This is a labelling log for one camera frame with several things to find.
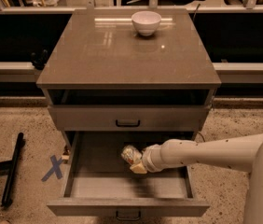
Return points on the blue tape cross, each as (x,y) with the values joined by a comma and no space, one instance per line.
(54,170)

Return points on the white bowl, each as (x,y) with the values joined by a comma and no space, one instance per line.
(146,22)

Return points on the crushed 7up can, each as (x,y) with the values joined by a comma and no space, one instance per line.
(131,154)

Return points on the grey drawer cabinet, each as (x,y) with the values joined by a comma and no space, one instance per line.
(101,60)

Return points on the black clamp on ledge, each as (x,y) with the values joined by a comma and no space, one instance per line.
(39,60)

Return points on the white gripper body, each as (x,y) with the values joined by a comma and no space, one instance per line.
(149,159)

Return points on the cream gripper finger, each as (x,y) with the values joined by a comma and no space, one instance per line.
(138,168)

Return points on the open grey middle drawer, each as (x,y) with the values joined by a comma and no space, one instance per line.
(98,182)

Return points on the closed grey top drawer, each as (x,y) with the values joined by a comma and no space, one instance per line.
(128,118)

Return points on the black stand leg left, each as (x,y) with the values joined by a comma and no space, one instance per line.
(9,168)

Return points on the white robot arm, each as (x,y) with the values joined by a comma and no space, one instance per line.
(241,154)

